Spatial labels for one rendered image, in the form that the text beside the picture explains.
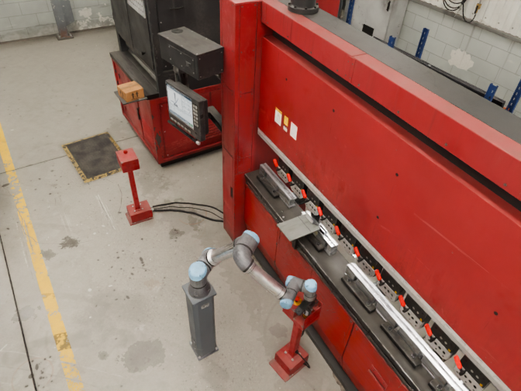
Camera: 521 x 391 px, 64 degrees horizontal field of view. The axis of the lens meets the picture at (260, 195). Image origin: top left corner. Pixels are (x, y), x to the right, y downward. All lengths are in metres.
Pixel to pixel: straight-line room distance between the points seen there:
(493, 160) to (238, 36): 1.85
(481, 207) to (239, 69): 1.89
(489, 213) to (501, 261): 0.20
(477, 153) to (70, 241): 3.73
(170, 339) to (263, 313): 0.81
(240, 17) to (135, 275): 2.43
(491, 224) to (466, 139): 0.37
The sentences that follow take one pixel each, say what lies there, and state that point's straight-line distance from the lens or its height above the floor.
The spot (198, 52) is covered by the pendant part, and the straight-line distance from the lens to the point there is 3.11.
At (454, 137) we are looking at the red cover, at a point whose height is 2.23.
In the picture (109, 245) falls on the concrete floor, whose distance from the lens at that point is 4.38.
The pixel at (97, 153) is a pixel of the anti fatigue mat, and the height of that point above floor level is 0.01.
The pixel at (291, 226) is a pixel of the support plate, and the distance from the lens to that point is 3.02.
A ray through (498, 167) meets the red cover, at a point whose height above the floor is 2.23.
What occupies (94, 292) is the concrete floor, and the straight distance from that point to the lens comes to 4.05.
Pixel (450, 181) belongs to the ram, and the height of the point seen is 2.03.
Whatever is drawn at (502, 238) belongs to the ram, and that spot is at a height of 1.96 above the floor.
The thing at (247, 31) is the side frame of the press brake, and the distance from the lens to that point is 3.02.
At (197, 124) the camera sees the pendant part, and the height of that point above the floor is 1.39.
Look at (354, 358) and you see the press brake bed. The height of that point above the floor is 0.46.
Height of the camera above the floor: 3.16
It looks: 42 degrees down
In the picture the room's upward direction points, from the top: 4 degrees clockwise
